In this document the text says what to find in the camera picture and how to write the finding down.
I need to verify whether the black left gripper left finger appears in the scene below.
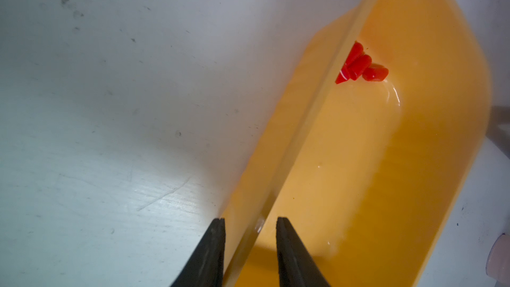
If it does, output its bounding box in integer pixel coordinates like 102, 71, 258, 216
171, 218, 226, 287

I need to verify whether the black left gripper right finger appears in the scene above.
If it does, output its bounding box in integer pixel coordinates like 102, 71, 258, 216
276, 217, 330, 287

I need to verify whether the yellow plastic storage tray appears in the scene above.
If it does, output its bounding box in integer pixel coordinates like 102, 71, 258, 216
223, 0, 491, 286

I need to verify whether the red sleeve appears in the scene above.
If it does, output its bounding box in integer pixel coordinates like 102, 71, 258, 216
348, 54, 372, 81
362, 64, 389, 82
345, 41, 364, 66
335, 65, 351, 85

